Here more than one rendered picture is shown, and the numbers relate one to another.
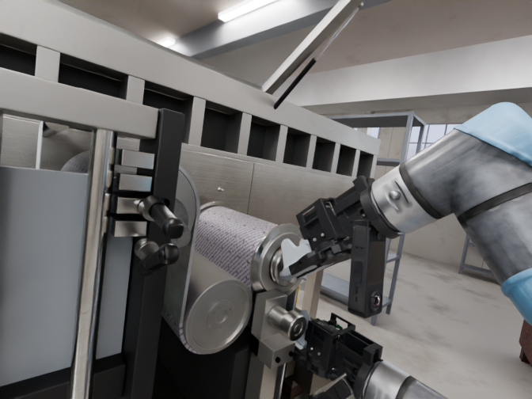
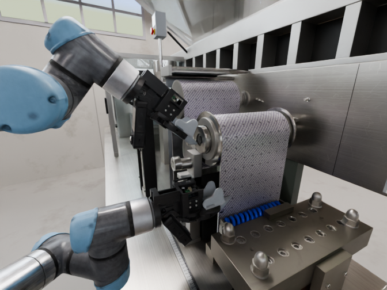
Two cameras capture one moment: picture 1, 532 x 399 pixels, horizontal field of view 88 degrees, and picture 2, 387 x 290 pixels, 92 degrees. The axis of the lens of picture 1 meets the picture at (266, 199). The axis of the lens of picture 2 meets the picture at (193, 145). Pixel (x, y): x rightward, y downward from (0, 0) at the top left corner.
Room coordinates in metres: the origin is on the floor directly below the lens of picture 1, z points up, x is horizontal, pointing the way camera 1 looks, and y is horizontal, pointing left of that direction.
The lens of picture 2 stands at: (0.59, -0.52, 1.38)
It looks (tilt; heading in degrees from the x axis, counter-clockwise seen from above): 17 degrees down; 106
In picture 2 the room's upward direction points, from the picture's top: straight up
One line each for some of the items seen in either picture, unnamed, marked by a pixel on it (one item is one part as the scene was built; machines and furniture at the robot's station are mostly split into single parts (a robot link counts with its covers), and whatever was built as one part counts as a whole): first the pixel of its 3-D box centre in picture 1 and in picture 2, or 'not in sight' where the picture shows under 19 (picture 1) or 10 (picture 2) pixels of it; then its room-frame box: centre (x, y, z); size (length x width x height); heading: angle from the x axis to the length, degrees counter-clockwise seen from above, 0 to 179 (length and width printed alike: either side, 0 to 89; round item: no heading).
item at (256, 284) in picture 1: (282, 262); (207, 138); (0.49, -0.05, 1.25); 0.15 x 0.01 x 0.15; 131
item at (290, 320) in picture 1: (293, 325); (175, 163); (0.41, -0.07, 1.18); 0.04 x 0.02 x 0.04; 131
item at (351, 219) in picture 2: not in sight; (351, 216); (0.88, -0.01, 1.05); 0.04 x 0.04 x 0.04
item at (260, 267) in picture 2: not in sight; (260, 262); (0.64, -0.21, 1.05); 0.04 x 0.04 x 0.04
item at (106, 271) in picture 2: not in sight; (104, 261); (0.31, -0.27, 1.01); 0.11 x 0.08 x 0.11; 3
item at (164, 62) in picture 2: not in sight; (164, 67); (0.10, 0.57, 1.50); 0.14 x 0.14 x 0.06
